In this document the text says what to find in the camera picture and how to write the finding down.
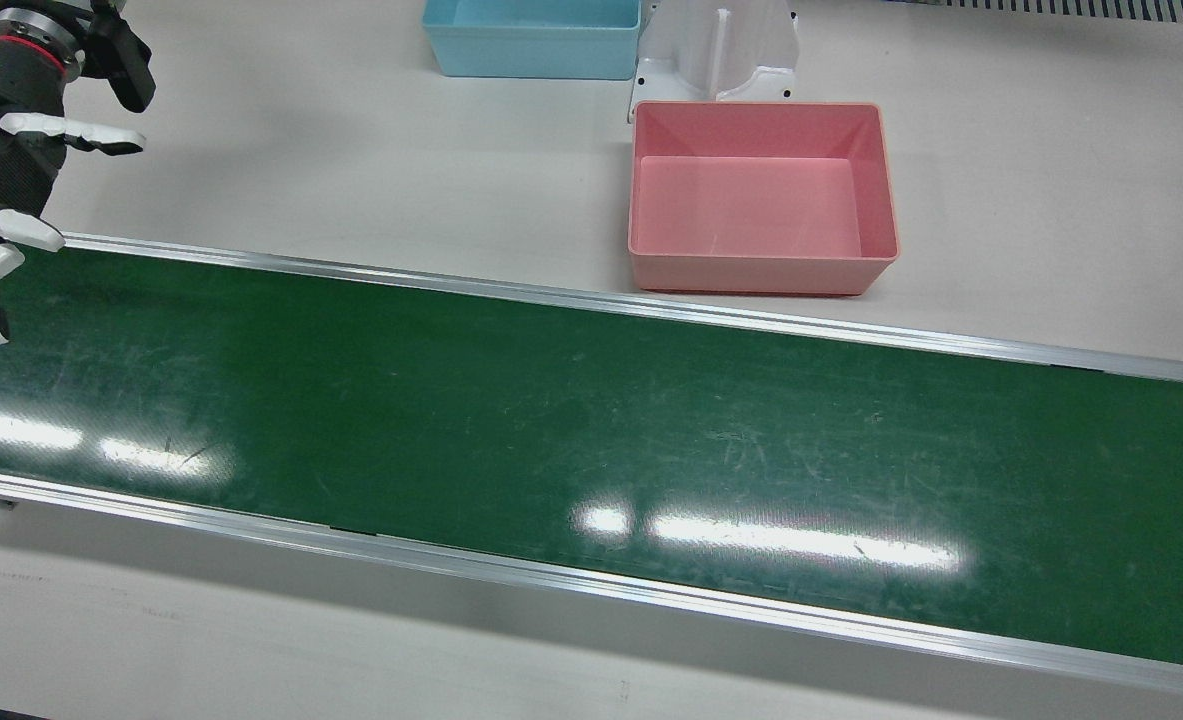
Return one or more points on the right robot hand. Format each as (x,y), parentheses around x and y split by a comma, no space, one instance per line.
(1,140)

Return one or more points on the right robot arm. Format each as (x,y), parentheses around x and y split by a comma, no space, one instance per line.
(36,25)

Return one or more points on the light blue plastic box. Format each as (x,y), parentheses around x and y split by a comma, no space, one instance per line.
(531,55)

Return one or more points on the pink plastic box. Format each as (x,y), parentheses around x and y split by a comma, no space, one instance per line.
(751,210)

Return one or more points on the green conveyor belt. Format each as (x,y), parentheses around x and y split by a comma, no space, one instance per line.
(591,430)

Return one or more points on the black ribbed grille panel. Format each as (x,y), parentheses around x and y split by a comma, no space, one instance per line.
(1101,8)

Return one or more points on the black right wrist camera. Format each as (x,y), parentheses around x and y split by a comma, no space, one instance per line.
(126,60)

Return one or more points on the white pedestal column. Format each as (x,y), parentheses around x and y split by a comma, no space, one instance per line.
(711,50)

